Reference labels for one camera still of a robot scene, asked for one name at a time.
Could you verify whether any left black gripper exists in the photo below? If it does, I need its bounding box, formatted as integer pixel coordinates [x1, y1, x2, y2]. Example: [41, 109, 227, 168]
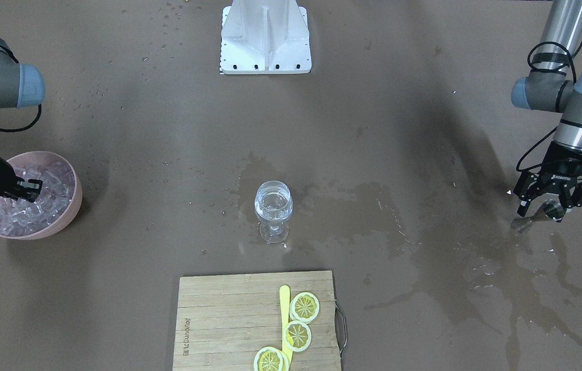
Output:
[513, 142, 582, 223]

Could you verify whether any steel double jigger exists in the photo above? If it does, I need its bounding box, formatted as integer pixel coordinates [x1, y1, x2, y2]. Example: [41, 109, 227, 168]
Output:
[510, 199, 566, 234]

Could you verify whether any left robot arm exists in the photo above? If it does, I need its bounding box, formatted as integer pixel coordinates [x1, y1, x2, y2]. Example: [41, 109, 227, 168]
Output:
[511, 1, 582, 228]

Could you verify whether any pink bowl of ice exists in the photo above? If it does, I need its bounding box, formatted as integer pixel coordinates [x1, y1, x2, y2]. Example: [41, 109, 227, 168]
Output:
[0, 151, 83, 240]

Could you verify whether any clear wine glass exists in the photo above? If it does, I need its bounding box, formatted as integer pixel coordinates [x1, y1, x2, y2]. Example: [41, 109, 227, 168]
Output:
[254, 180, 293, 244]

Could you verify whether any bamboo cutting board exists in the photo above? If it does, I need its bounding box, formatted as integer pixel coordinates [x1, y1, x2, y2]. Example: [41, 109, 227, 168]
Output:
[172, 271, 342, 370]

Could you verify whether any lemon slice far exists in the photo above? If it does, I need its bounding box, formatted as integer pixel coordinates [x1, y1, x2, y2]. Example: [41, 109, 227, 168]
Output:
[289, 292, 321, 324]

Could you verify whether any lemon slice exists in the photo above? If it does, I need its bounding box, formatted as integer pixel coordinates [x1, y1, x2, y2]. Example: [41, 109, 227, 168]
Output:
[252, 347, 289, 371]
[289, 292, 321, 324]
[282, 320, 313, 352]

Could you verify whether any yellow plastic stick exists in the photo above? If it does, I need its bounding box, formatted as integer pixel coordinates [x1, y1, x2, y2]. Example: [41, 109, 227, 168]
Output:
[279, 285, 293, 365]

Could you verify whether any lemon slice middle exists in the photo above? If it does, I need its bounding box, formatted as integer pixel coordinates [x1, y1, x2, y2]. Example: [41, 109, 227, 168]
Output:
[282, 320, 313, 352]

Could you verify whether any lemon slice near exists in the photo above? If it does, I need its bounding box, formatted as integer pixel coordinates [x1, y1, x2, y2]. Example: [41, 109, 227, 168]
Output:
[252, 347, 289, 371]

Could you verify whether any white camera post base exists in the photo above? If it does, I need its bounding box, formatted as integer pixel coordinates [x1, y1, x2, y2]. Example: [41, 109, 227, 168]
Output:
[219, 1, 312, 75]

